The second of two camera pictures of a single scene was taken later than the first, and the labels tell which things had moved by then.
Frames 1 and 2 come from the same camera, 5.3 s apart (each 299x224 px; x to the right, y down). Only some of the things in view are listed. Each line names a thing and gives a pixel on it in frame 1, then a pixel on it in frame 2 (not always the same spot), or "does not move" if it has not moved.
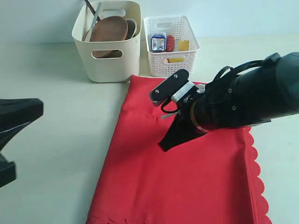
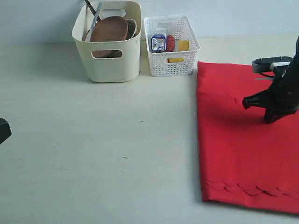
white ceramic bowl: [131, 28] does not move
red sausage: [170, 43] does not move
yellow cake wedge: [182, 45] does not move
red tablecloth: [213, 178] → [245, 161]
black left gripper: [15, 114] → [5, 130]
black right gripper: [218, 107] → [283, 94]
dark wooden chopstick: [92, 9] does not move
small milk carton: [158, 42] does not move
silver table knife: [88, 35] does not move
